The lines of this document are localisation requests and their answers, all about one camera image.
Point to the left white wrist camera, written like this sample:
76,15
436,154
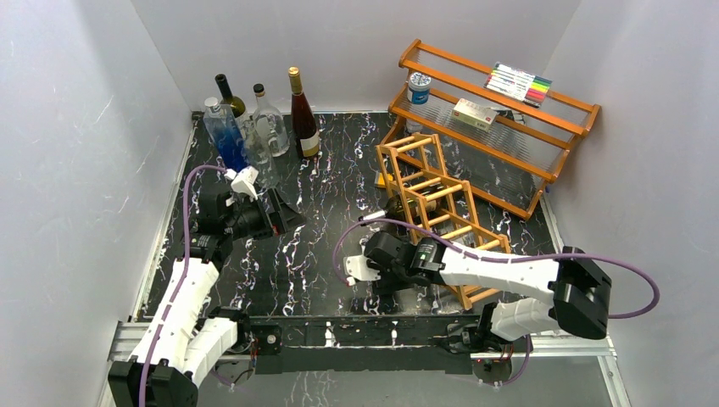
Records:
242,182

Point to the light wooden wine rack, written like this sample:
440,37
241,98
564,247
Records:
414,168

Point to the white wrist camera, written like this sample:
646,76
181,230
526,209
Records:
242,182
356,269

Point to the marker pen pack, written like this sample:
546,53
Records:
518,84

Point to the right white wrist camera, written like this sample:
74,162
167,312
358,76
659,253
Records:
356,269

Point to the clear glass bottle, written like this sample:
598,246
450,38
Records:
269,123

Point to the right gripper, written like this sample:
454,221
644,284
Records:
387,285

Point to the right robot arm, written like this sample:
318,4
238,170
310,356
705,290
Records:
565,291

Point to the yellow capped bottle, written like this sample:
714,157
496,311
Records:
380,181

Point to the silver capped dark bottle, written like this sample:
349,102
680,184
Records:
396,208

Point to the blue square bottle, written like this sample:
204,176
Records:
221,125

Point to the small clear plastic bottle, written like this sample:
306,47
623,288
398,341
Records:
412,126

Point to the clear bottle bottom rack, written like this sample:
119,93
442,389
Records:
259,155

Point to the orange wooden shelf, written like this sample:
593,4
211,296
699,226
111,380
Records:
524,150

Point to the green white box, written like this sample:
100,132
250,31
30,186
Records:
473,114

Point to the green wine bottle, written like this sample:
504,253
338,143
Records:
237,105

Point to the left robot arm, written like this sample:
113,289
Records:
179,349

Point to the dark red wine bottle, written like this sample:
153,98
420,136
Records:
303,120

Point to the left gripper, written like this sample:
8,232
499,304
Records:
284,219

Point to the blue white jar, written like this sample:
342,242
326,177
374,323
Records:
419,86

